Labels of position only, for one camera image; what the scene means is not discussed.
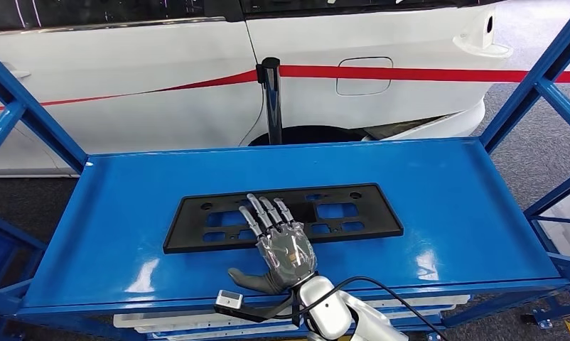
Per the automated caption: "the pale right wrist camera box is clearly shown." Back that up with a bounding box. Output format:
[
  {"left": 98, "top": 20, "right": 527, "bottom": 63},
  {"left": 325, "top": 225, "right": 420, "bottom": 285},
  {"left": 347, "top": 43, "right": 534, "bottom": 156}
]
[{"left": 215, "top": 290, "right": 244, "bottom": 310}]

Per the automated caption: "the red barrier belt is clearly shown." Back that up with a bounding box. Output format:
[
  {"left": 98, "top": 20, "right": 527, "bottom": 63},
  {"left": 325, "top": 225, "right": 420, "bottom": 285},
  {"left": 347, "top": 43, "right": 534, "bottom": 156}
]
[{"left": 277, "top": 65, "right": 570, "bottom": 85}]

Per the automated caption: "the black plastic plate part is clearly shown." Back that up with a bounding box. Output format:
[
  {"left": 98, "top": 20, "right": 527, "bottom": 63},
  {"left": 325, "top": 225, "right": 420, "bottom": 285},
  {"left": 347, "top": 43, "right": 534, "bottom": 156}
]
[{"left": 162, "top": 183, "right": 404, "bottom": 255}]

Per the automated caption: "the white car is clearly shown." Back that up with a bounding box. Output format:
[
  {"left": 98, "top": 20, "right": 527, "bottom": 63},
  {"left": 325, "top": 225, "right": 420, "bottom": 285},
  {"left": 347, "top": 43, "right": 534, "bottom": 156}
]
[{"left": 0, "top": 0, "right": 515, "bottom": 179}]

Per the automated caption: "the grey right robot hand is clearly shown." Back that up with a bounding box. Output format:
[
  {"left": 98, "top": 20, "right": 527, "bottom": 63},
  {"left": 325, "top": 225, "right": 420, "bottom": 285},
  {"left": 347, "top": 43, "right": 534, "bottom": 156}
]
[{"left": 227, "top": 193, "right": 319, "bottom": 296}]

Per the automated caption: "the black stanchion post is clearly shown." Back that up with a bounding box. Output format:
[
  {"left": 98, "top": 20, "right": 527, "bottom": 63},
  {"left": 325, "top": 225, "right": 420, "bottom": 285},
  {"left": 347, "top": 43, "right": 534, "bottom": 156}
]
[{"left": 255, "top": 56, "right": 284, "bottom": 146}]

